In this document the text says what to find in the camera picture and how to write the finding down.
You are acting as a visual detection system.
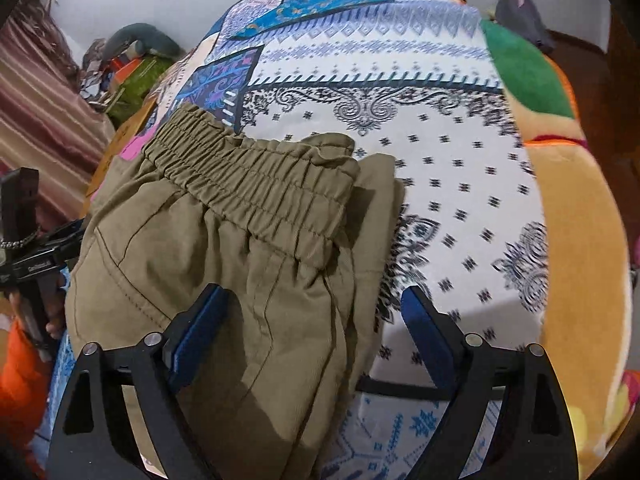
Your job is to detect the grey backpack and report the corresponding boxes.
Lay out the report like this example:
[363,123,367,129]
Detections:
[492,0,557,54]

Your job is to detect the pink cloth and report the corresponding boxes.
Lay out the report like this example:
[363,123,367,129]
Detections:
[116,127,153,162]

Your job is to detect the wooden lap table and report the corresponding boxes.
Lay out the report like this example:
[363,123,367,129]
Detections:
[85,102,158,201]

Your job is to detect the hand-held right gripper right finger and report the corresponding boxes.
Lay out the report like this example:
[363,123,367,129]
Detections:
[399,285,597,480]

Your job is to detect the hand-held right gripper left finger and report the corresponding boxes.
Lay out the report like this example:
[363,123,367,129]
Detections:
[46,282,232,480]

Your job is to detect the orange cardboard box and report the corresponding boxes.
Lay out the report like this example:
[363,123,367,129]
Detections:
[106,56,147,87]

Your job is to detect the person's left hand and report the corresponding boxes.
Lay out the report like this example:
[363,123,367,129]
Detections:
[6,287,68,343]

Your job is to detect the blue patchwork bedsheet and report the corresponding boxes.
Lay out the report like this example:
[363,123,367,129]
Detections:
[44,0,550,480]

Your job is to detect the crumpled wrapping paper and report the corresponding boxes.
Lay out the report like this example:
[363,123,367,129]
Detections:
[79,42,117,103]

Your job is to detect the khaki pants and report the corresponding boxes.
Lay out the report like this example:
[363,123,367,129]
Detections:
[65,102,406,480]

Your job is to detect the striped brown curtain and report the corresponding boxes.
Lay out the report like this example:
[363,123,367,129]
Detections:
[0,10,117,233]

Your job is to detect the orange plush blanket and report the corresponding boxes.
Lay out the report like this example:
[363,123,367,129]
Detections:
[477,0,638,466]

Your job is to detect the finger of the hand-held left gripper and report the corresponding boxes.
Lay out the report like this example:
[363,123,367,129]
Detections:
[44,216,87,263]

